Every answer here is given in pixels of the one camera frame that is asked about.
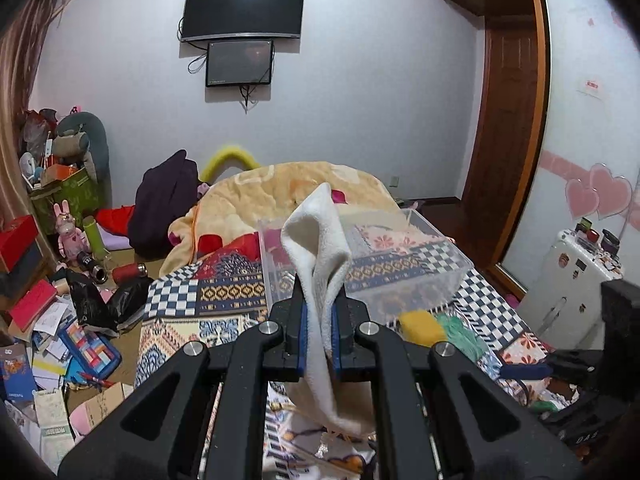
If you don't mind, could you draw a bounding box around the beige fleece blanket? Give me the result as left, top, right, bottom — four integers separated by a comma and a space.
160, 162, 398, 276

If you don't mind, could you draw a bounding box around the brown striped curtain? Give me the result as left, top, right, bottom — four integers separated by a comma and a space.
1, 0, 58, 228

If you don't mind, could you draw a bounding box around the white small cabinet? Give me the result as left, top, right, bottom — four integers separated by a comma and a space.
518, 217, 624, 350

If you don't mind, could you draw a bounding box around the black plastic bag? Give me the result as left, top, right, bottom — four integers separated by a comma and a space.
65, 269, 153, 337

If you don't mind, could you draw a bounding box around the yellow sponge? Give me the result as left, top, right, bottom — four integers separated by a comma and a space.
398, 310, 447, 347

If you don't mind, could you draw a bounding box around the pink bunny plush toy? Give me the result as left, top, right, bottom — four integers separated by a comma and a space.
53, 200, 90, 263

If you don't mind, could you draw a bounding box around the green cardboard box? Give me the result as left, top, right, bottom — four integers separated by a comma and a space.
29, 169, 104, 235

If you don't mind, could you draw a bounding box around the green cylinder bottle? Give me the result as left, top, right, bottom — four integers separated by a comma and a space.
82, 216, 106, 261

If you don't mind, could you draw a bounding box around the blue colourful pencil case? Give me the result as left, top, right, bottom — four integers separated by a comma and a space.
56, 318, 122, 380

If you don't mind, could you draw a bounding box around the brown wooden door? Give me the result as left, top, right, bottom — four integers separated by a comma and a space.
462, 15, 538, 266

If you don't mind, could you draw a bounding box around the green knitted cloth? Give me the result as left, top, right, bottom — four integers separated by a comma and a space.
436, 313, 488, 363

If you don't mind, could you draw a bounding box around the dark purple clothing pile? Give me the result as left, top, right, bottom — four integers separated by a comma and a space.
127, 150, 201, 260

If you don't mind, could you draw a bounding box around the clear plastic storage box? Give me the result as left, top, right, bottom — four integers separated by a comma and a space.
256, 207, 475, 325

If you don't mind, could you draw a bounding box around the yellow plush ring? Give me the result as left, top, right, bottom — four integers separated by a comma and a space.
199, 143, 262, 184

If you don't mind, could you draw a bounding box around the white towel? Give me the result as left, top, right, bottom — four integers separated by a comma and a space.
281, 182, 374, 438

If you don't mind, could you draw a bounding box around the large wall television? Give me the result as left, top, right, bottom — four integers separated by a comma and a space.
180, 0, 304, 42

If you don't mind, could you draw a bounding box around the grey stuffed toy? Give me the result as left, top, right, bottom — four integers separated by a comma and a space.
52, 112, 108, 184

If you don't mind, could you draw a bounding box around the red cylinder bottle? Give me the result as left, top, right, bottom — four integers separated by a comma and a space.
112, 262, 148, 285

